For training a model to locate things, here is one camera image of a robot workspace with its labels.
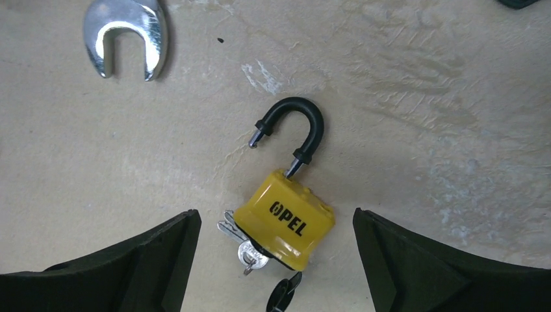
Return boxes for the yellow padlock black shackle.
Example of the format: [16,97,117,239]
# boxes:
[233,97,335,271]

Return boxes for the silver keys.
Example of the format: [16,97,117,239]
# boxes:
[217,210,269,276]

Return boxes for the silver open-end wrench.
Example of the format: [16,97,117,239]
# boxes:
[83,0,169,82]

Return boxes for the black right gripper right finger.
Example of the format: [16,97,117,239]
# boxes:
[353,208,550,311]

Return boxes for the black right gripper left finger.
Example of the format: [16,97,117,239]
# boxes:
[1,209,201,311]

